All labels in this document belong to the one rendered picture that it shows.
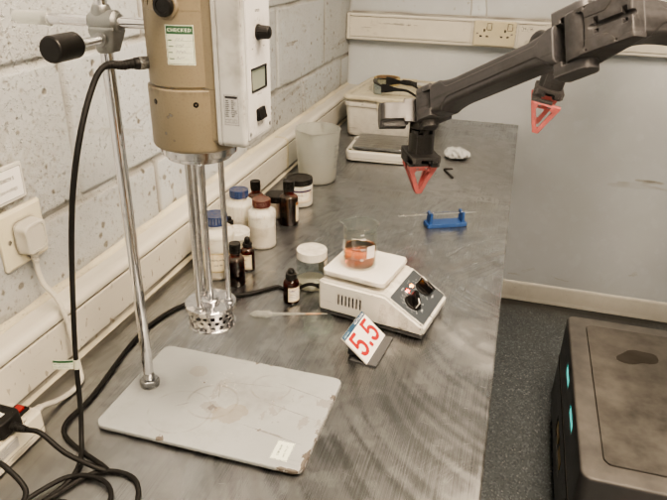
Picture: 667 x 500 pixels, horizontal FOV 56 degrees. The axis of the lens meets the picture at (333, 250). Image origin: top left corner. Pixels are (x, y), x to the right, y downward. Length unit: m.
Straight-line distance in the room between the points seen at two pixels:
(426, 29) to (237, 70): 1.83
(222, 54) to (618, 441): 1.24
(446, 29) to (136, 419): 1.89
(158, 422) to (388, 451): 0.32
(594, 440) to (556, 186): 1.28
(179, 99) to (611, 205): 2.16
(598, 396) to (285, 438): 1.02
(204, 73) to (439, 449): 0.56
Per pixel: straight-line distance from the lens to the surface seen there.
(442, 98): 1.30
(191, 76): 0.71
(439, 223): 1.53
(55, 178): 1.05
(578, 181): 2.63
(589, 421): 1.65
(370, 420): 0.93
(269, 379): 0.98
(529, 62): 1.15
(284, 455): 0.86
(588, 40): 1.07
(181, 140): 0.72
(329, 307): 1.14
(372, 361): 1.03
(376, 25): 2.51
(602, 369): 1.83
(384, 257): 1.16
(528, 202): 2.65
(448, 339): 1.11
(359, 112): 2.23
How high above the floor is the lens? 1.35
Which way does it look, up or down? 26 degrees down
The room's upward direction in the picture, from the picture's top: 1 degrees clockwise
